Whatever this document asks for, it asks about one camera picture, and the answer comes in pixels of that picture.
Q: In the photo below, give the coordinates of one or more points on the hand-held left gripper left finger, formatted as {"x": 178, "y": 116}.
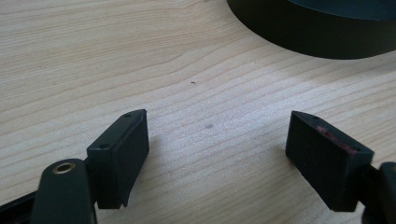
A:
{"x": 116, "y": 158}

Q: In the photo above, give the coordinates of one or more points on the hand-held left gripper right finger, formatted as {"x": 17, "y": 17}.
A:
{"x": 327, "y": 161}

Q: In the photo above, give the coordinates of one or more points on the black round container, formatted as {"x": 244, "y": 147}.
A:
{"x": 320, "y": 28}

